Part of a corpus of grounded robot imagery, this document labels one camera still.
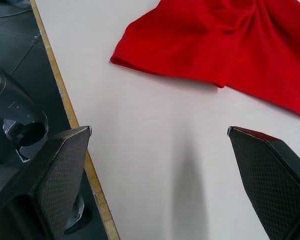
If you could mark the red t-shirt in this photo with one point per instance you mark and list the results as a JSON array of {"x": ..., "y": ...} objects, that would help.
[{"x": 190, "y": 45}]

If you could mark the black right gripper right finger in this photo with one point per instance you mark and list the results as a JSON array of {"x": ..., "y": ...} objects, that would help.
[{"x": 272, "y": 180}]

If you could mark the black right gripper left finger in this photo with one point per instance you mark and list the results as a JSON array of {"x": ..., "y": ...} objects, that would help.
[{"x": 52, "y": 187}]

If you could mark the dark grey rounded shell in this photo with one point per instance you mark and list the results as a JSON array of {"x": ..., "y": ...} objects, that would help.
[{"x": 12, "y": 100}]

